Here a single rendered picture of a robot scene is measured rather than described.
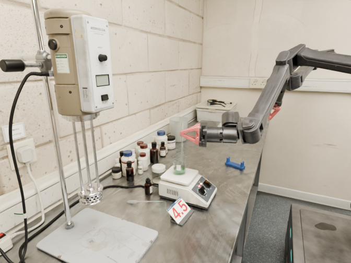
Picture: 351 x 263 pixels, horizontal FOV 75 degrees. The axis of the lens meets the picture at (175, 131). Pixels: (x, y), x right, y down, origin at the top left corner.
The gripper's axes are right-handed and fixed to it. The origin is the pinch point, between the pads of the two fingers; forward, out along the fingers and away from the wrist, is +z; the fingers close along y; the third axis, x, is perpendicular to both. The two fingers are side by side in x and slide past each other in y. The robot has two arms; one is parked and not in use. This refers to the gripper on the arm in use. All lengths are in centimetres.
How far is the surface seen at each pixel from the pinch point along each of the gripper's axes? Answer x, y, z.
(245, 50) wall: -35, -145, -38
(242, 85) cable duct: -5, -140, -37
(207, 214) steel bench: 25.8, 11.5, -10.3
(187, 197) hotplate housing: 22.3, 7.3, -2.8
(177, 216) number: 24.2, 16.2, -0.5
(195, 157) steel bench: 25.8, -38.3, -2.1
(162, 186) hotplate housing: 20.0, 4.5, 6.9
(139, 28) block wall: -43, -52, 30
